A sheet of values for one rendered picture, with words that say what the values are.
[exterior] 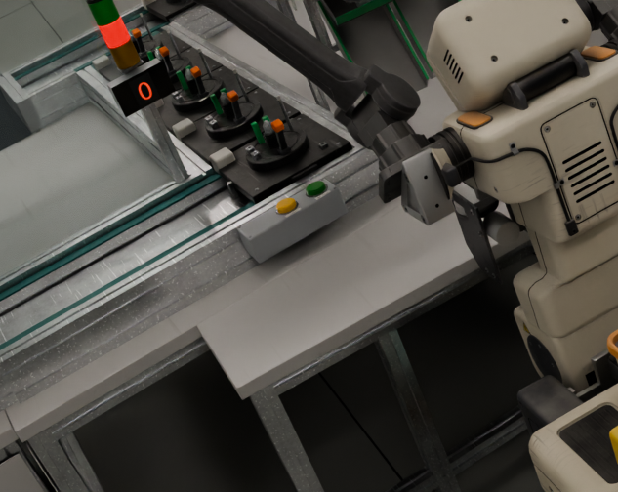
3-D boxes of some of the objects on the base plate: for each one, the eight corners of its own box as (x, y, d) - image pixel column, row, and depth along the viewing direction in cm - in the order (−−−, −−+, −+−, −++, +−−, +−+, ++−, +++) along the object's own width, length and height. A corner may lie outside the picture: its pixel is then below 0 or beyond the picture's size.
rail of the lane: (399, 182, 245) (384, 138, 239) (20, 403, 226) (-7, 361, 220) (387, 174, 249) (371, 131, 244) (14, 390, 230) (-13, 349, 225)
